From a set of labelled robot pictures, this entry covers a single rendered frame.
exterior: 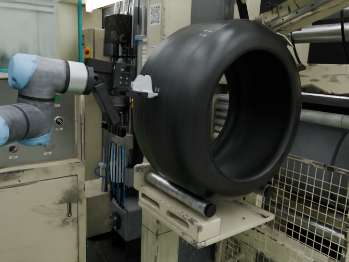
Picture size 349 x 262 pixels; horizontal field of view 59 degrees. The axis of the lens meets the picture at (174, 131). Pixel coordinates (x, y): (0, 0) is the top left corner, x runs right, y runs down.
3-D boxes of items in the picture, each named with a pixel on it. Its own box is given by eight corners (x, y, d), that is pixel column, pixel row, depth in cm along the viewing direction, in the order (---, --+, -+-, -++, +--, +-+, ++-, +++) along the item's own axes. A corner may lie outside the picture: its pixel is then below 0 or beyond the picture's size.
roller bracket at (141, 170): (133, 188, 120) (133, 164, 118) (209, 172, 144) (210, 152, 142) (137, 192, 118) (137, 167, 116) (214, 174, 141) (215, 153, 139)
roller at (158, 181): (156, 173, 123) (150, 183, 122) (149, 168, 120) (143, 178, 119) (219, 207, 95) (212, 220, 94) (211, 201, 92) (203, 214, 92)
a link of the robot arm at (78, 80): (68, 94, 68) (57, 92, 75) (88, 96, 71) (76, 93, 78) (71, 60, 67) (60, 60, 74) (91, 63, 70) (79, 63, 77)
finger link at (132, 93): (151, 92, 80) (120, 89, 75) (150, 98, 80) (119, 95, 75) (142, 91, 84) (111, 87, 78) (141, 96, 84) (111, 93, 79)
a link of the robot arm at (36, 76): (5, 88, 68) (9, 49, 66) (57, 93, 75) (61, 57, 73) (11, 95, 62) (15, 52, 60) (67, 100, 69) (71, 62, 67)
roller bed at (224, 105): (209, 152, 159) (213, 94, 153) (229, 149, 167) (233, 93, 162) (238, 162, 143) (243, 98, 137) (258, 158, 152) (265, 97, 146)
